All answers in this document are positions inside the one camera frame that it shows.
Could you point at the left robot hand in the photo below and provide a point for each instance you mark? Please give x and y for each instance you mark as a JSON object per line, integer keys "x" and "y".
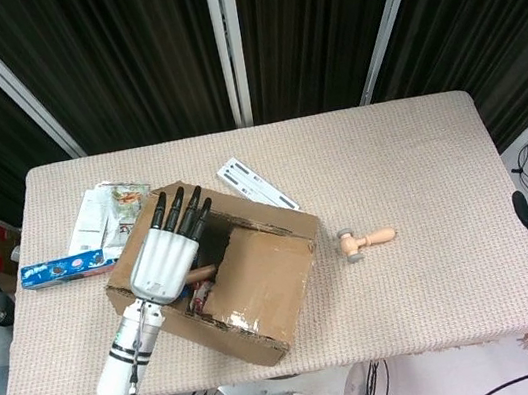
{"x": 164, "y": 265}

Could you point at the brown cardboard box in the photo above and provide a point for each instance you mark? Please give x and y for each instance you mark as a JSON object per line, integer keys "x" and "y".
{"x": 262, "y": 279}

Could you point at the blue cookie package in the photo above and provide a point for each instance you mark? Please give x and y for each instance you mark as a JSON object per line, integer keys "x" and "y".
{"x": 63, "y": 270}

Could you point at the cardboard box with clutter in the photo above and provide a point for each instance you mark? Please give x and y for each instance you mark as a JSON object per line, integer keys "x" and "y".
{"x": 1, "y": 246}

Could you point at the wooden rolling pin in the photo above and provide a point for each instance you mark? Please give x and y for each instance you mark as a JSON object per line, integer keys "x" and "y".
{"x": 203, "y": 272}

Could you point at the snack bag with food print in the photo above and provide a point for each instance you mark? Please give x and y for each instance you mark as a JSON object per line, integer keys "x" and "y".
{"x": 125, "y": 200}

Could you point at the white paper package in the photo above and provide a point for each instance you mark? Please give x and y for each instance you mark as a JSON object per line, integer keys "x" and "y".
{"x": 88, "y": 222}

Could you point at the long white flat package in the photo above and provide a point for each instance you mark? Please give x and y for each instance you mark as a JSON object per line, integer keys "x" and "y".
{"x": 252, "y": 184}

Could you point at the small wooden toy hammer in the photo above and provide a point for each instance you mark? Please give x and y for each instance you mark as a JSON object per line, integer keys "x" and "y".
{"x": 350, "y": 245}

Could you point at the beige woven tablecloth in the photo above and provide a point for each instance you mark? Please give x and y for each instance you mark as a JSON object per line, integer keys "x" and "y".
{"x": 390, "y": 161}

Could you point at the white partition post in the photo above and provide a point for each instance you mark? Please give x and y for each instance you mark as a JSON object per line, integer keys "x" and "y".
{"x": 7, "y": 83}
{"x": 227, "y": 36}
{"x": 387, "y": 17}

